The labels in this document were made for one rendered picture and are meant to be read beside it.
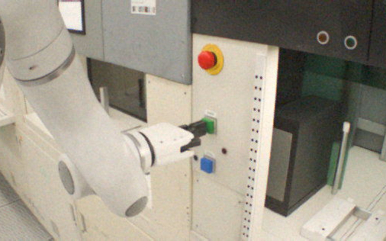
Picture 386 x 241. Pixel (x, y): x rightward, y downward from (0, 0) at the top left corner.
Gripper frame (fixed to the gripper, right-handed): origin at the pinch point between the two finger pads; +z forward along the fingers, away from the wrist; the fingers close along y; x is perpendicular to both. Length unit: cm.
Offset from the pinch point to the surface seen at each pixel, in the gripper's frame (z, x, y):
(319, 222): 28.2, -30.0, 20.3
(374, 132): 92, -24, 12
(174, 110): 3.5, 0.4, -11.6
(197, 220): 4.2, -28.9, -3.9
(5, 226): -16, -120, -170
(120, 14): 2.7, 23.0, -32.1
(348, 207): 41, -30, 24
